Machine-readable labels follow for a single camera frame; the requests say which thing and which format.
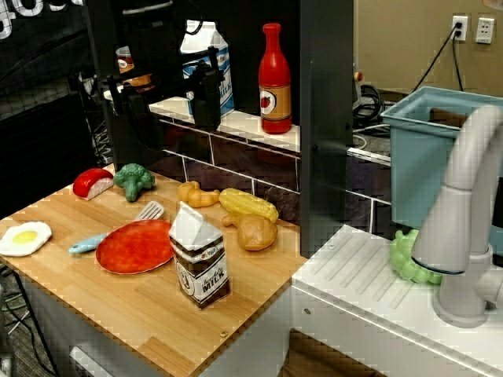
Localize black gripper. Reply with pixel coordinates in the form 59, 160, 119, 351
105, 4, 222, 152

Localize brown chocolate milk carton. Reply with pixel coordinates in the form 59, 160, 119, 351
168, 200, 232, 311

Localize blue white milk carton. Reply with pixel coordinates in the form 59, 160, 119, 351
179, 19, 235, 119

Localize glass jar orange label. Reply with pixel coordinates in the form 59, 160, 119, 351
115, 46, 153, 88

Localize green toy broccoli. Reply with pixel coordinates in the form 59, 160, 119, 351
113, 163, 156, 203

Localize yellow toy croissant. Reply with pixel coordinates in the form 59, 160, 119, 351
176, 181, 222, 209

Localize red ketchup bottle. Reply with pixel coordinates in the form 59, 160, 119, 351
259, 23, 293, 135

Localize red white toy sushi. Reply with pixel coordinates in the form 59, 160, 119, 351
72, 168, 115, 202

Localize yellow toy corn cob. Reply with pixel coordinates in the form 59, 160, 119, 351
218, 188, 280, 223

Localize red plate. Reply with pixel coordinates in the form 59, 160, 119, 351
94, 219, 176, 276

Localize black banner white letters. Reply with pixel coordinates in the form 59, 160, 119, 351
0, 0, 96, 166

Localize brown toy chicken drumstick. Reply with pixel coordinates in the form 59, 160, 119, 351
221, 213, 279, 252

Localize red emergency stop button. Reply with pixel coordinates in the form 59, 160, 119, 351
352, 58, 365, 108

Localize toy fried egg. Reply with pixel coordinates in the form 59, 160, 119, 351
0, 221, 53, 258

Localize white toy sink counter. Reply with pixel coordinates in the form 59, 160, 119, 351
289, 223, 503, 377

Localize light blue plastic bin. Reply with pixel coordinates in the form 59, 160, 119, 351
380, 86, 503, 241

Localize green toy grapes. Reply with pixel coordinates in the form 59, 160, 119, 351
389, 228, 443, 286

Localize grey toy faucet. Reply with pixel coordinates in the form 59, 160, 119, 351
412, 104, 503, 329

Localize white wall shelf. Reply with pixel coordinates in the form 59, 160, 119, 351
102, 89, 302, 155

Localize black vertical post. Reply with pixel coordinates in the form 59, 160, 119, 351
299, 0, 355, 257

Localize white cable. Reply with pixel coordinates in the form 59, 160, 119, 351
351, 123, 391, 151

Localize coiled black cable bundle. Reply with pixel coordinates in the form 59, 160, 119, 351
351, 83, 391, 119

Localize black power cable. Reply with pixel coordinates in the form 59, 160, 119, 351
451, 31, 465, 89
410, 24, 461, 92

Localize white wall outlet with plugs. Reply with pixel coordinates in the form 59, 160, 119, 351
451, 14, 469, 42

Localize white empty wall outlet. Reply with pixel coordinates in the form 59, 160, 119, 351
475, 14, 494, 45

